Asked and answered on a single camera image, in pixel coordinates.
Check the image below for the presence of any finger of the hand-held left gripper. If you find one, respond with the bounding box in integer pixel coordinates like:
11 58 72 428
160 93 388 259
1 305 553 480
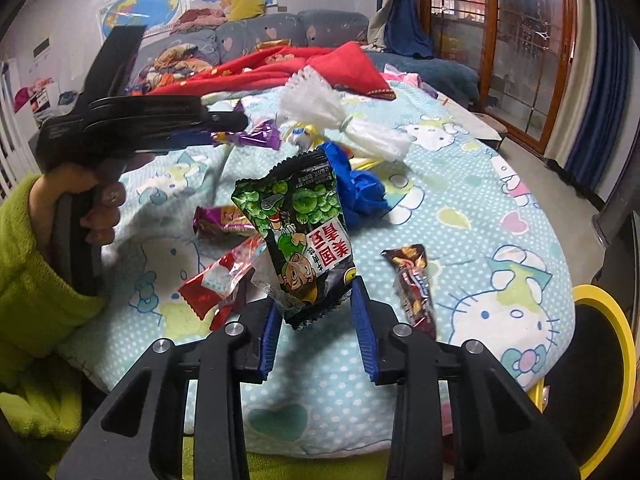
100 110 249 153
89 93 205 117

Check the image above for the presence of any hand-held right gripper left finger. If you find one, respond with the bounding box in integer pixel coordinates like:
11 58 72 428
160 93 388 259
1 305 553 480
55 297 283 480

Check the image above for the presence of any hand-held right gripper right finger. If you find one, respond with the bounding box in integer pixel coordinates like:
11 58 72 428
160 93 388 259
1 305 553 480
349 277 583 480

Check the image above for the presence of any yellow white snack bag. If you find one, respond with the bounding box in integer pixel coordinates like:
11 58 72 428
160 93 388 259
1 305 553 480
282 122 396 171

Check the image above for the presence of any green snack packet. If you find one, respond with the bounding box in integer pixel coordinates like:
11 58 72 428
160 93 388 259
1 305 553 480
231 150 357 332

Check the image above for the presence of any yellow trash bin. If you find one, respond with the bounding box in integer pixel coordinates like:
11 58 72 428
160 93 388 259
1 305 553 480
530 284 638 480

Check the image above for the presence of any person's left forearm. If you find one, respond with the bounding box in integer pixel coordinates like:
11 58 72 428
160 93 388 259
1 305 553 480
0 172 111 391

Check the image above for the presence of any person's left hand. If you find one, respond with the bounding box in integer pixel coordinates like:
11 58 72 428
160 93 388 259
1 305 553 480
27 162 127 248

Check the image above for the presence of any colourful crumpled blanket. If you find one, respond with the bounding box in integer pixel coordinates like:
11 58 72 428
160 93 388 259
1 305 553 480
145 42 216 88

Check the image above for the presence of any brown chocolate wrapper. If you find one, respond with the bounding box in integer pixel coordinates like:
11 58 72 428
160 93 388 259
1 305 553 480
380 244 438 338

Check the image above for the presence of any white railing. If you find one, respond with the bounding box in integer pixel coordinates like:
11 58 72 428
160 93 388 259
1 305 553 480
0 60 38 196

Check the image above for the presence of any red white wrapper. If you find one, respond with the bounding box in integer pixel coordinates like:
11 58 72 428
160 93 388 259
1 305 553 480
179 234 268 322

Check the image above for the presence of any world map poster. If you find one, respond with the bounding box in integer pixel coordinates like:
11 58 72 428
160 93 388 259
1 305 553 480
97 0 183 43

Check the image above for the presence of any white foam net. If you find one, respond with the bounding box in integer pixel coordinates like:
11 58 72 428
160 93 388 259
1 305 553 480
277 70 416 161

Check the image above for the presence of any purple yellow candy wrapper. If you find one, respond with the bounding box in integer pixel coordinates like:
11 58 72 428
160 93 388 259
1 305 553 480
192 205 261 238

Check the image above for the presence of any pile of clothes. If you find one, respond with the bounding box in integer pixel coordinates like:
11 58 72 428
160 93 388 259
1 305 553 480
177 7 226 28

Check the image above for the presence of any blue patterned sofa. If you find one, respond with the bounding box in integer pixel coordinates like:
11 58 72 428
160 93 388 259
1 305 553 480
132 10 481 106

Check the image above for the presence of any yellow pillow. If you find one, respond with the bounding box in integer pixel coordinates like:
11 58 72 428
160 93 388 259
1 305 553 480
227 0 266 23

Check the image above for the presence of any red blanket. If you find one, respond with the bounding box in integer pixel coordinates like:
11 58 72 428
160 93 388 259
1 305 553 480
147 41 398 102

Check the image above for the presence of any crumpled blue plastic bag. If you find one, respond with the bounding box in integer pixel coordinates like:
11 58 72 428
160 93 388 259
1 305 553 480
320 141 393 228

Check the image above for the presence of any cartoon cat printed blanket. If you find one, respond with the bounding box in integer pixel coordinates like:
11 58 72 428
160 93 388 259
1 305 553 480
55 82 573 456

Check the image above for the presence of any pink cloth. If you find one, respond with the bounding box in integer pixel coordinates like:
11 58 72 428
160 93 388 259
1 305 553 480
382 67 436 93

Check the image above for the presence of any blue beige curtain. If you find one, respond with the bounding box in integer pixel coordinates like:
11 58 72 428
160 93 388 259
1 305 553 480
542 0 640 201
367 0 436 58

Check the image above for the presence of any wooden glass sliding door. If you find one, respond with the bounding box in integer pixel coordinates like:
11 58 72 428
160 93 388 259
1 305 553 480
420 0 581 158

